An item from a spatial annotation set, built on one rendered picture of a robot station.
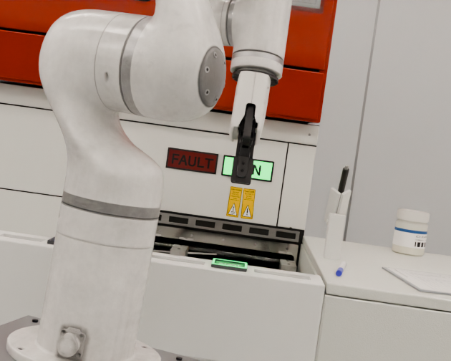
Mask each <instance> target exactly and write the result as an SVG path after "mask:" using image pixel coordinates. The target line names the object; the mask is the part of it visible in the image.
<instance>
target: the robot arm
mask: <svg viewBox="0 0 451 361"><path fill-rule="evenodd" d="M155 3H156V5H155V13H154V15H153V16H145V15H139V14H129V13H123V12H117V11H105V10H97V9H83V10H77V11H72V12H69V13H67V14H65V15H63V16H61V17H60V18H58V20H56V21H55V22H54V23H53V25H51V27H50V28H49V31H48V32H47V34H46V36H45V38H44V41H43V43H42V47H41V50H40V54H39V76H40V80H41V83H42V87H43V89H44V93H45V95H46V96H47V99H48V101H49V104H50V106H51V108H52V111H53V113H54V115H55V117H56V119H57V122H58V123H59V126H60V128H61V131H62V134H63V136H64V141H65V144H66V148H67V172H66V178H65V182H64V190H63V194H62V202H61V206H60V210H59V218H58V222H57V231H56V235H55V240H54V247H53V252H52V259H51V264H50V268H49V276H48V279H47V288H46V291H45V296H44V303H43V308H42V315H41V320H40V325H36V326H30V327H24V328H21V329H18V330H16V331H14V332H12V333H11V334H10V335H9V336H8V338H7V342H6V350H7V352H8V353H9V354H10V355H11V356H12V357H13V358H14V359H15V360H16V361H161V357H160V356H159V354H158V353H157V352H156V351H155V350H154V349H153V348H151V347H150V346H148V345H146V344H145V343H143V342H141V341H139V340H137V333H138V328H139V324H140V317H141V313H142V306H143V301H144V297H145V290H146V286H147V278H148V274H149V270H150V262H151V258H152V251H153V246H154V242H155V234H156V231H157V223H158V219H159V215H160V208H161V203H162V198H163V188H164V175H163V171H162V169H161V168H160V166H159V165H158V164H157V163H156V162H155V161H154V160H153V159H152V158H151V157H150V156H149V155H147V154H146V153H144V152H143V151H142V150H141V149H139V148H138V147H137V146H135V145H134V144H133V143H132V142H131V140H130V139H129V138H128V137H127V135H126V134H125V132H124V130H123V129H122V126H121V124H120V118H119V112H123V113H127V114H132V115H138V116H142V117H148V118H152V119H156V120H164V121H169V122H185V121H191V120H195V119H198V118H199V117H202V116H204V115H205V114H207V113H208V112H210V111H211V110H212V109H213V108H214V106H215V105H216V103H217V101H218V100H219V98H220V96H221V94H222V92H223V88H224V87H225V84H226V57H225V52H224V48H223V46H232V47H233V54H232V60H231V69H230V71H231V72H232V78H233V80H235V81H237V86H236V93H235V98H234V103H233V112H232V118H231V126H230V132H229V136H230V140H231V141H232V142H233V140H238V142H237V148H236V156H234V158H233V167H232V173H231V183H237V184H243V185H250V184H251V177H252V172H253V162H254V159H253V150H254V145H256V144H258V143H259V140H260V137H261V133H262V129H263V124H264V120H265V116H266V109H267V104H268V96H269V90H270V87H272V86H275V85H277V84H278V80H279V79H281V78H282V72H283V62H284V57H285V51H286V41H287V36H288V26H289V19H290V14H291V4H292V0H155ZM255 142H256V143H255Z"/></svg>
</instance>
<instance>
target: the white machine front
mask: <svg viewBox="0 0 451 361"><path fill-rule="evenodd" d="M119 118H120V124H121V126H122V129H123V130H124V132H125V134H126V135H127V137H128V138H129V139H130V140H131V142H132V143H133V144H134V145H135V146H137V147H138V148H139V149H141V150H142V151H143V152H144V153H146V154H147V155H149V156H150V157H151V158H152V159H153V160H154V161H155V162H156V163H157V164H158V165H159V166H160V168H161V169H162V171H163V175H164V188H163V198H162V203H161V208H160V212H161V213H171V214H177V215H182V216H192V217H197V218H207V219H213V220H218V221H227V222H233V223H243V224H248V225H254V226H263V227H269V228H279V229H284V230H289V231H299V232H300V234H299V242H294V241H284V240H278V239H269V238H264V237H258V236H249V235H243V234H233V233H228V232H222V231H213V230H208V229H201V228H192V227H187V226H177V225H172V224H166V223H157V224H159V225H164V226H174V227H179V228H189V229H195V230H200V231H209V232H215V233H220V234H230V235H236V236H245V237H251V238H256V239H265V240H272V241H281V242H286V243H292V244H298V246H299V247H298V253H297V258H296V272H297V269H298V263H299V254H300V248H301V244H302V240H303V236H304V230H305V225H306V215H307V210H308V204H309V195H310V190H311V180H312V175H313V169H314V160H315V155H316V145H317V140H318V134H319V125H310V124H304V123H299V122H289V121H283V120H273V119H267V118H265V120H264V124H263V129H262V133H261V137H260V140H259V143H258V144H256V145H254V150H253V159H254V160H255V161H261V162H266V163H273V165H272V170H271V179H270V180H264V179H258V178H251V184H250V185H243V184H237V183H231V175H227V174H223V169H224V162H225V157H229V158H234V156H236V148H237V142H238V140H233V142H232V141H231V140H230V136H229V132H230V126H231V118H232V114H230V113H224V112H215V111H210V112H208V113H207V114H205V115H204V116H202V117H199V118H198V119H195V120H191V121H185V122H169V121H164V120H156V119H152V118H148V117H142V116H138V115H132V114H127V113H123V112H119ZM170 149H172V150H182V151H188V152H194V153H203V154H209V155H217V157H216V162H215V172H214V173H212V172H206V171H201V170H191V169H185V168H176V167H170V166H168V157H169V151H170ZM66 172H67V148H66V144H65V141H64V136H63V134H62V131H61V128H60V126H59V123H58V122H57V119H56V117H55V115H54V113H53V111H52V108H51V106H50V104H49V101H48V99H47V96H46V95H45V93H44V89H43V88H40V87H30V86H24V85H14V84H9V83H3V82H0V231H10V232H15V233H21V234H31V235H36V236H46V237H51V238H53V237H55V235H56V231H57V222H58V218H59V210H60V206H61V202H62V194H63V190H64V182H65V178H66ZM231 186H234V187H239V188H243V189H244V188H249V189H256V194H255V201H254V208H253V219H246V218H241V208H242V200H243V190H242V195H241V204H240V208H239V214H238V218H236V217H231V216H227V215H226V213H227V208H228V199H229V195H230V189H231Z"/></svg>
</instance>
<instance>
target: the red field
mask: <svg viewBox="0 0 451 361"><path fill-rule="evenodd" d="M216 157H217V155H209V154H203V153H194V152H188V151H182V150H172V149H170V151H169V157H168V166H170V167H176V168H185V169H191V170H201V171H206V172H212V173H214V172H215V162H216Z"/></svg>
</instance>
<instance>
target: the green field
mask: <svg viewBox="0 0 451 361"><path fill-rule="evenodd" d="M272 165H273V163H266V162H261V161H254V162H253V172H252V178H258V179H264V180H270V179H271V170H272ZM232 167H233V158H229V157H225V162H224V169H223V174H227V175H231V173H232Z"/></svg>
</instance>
